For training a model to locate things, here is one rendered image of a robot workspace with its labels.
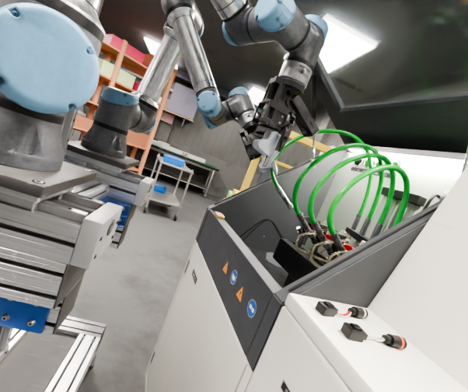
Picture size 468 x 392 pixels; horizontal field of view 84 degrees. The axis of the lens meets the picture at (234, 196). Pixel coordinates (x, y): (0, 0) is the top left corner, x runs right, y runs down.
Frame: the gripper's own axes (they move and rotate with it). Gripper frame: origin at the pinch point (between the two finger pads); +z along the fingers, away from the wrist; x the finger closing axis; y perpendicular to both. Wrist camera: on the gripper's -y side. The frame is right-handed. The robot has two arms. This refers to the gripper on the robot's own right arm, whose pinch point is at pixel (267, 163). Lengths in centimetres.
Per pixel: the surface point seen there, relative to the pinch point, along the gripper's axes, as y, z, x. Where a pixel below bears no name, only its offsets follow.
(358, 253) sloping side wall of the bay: -17.7, 11.4, 21.4
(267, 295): -3.0, 26.7, 17.8
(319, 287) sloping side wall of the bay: -10.1, 20.1, 23.0
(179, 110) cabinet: -30, -76, -696
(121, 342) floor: 8, 120, -74
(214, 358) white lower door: -3, 52, 8
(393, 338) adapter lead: -16.3, 20.5, 35.8
